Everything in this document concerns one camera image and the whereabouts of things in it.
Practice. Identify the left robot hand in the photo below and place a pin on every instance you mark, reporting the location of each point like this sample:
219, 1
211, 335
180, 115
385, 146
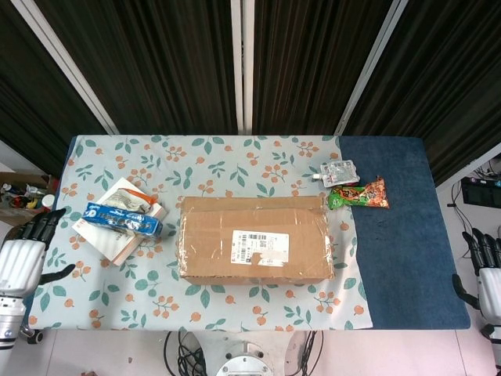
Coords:
19, 262

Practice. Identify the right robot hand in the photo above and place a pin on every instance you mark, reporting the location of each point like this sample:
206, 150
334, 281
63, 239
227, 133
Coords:
491, 286

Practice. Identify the brown cardboard box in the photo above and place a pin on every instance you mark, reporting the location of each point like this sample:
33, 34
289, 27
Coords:
254, 239

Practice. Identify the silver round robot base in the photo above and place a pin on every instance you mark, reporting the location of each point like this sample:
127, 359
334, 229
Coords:
244, 360

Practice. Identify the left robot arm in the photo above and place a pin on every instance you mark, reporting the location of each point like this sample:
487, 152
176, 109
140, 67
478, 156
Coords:
9, 319

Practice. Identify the cardboard box of clutter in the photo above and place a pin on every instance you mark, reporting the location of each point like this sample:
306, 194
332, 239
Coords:
23, 196

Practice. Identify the black caster wheel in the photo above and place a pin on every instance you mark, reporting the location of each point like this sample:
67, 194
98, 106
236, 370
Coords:
36, 337

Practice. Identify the white paperback book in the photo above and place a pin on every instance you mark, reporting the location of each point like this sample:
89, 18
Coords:
107, 243

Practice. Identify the blue felt table mat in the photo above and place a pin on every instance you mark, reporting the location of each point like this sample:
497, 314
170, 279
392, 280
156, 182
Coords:
403, 254

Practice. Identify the black electronic device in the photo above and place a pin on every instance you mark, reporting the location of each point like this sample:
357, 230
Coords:
481, 192

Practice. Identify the blue cookie pack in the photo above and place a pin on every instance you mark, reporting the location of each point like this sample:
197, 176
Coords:
121, 221

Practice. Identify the white orange snack bag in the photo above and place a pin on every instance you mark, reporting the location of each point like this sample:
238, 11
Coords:
127, 199

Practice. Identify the green orange snack bag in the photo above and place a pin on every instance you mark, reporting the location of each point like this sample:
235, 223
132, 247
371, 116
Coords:
360, 196

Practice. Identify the dark pleated curtain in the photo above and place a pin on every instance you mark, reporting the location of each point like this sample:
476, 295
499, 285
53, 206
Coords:
156, 66
313, 62
450, 78
27, 98

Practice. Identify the silver spout pouch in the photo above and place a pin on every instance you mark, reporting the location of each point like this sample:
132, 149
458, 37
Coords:
338, 172

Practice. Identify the floral leaf fruit tablecloth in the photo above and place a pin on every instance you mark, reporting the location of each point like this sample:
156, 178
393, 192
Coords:
219, 168

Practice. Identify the white frame post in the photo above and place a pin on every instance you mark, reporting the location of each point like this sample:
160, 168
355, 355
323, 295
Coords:
242, 66
469, 166
372, 66
64, 62

